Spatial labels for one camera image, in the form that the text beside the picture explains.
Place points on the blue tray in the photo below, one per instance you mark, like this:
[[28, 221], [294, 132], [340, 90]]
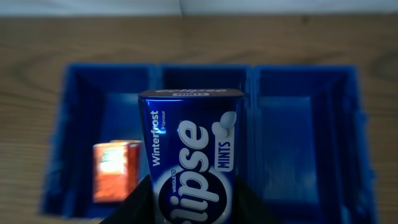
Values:
[[286, 140]]

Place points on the blue candy pack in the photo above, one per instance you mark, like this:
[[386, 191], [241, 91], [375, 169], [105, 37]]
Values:
[[192, 140]]

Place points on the orange candy box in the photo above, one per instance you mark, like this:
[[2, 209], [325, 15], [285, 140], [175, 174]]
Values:
[[112, 174]]

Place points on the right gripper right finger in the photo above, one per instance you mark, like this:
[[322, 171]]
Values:
[[248, 208]]

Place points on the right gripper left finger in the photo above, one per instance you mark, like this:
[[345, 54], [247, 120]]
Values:
[[140, 205]]

